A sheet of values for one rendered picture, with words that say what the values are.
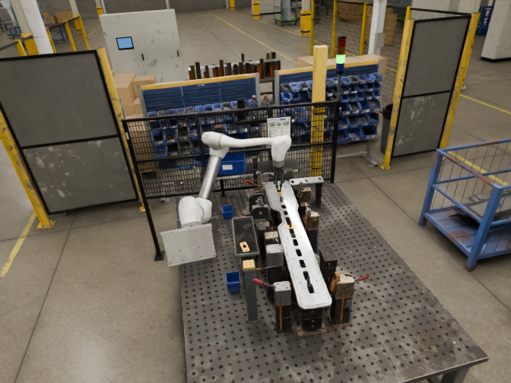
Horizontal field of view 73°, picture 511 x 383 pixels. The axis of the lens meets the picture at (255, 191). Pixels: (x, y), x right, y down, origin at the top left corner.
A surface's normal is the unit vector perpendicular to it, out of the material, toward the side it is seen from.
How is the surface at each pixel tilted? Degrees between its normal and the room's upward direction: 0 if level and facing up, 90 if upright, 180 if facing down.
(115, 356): 0
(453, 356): 0
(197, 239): 90
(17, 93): 90
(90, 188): 94
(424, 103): 95
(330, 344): 0
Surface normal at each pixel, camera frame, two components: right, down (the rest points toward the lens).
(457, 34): 0.27, 0.49
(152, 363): -0.05, -0.85
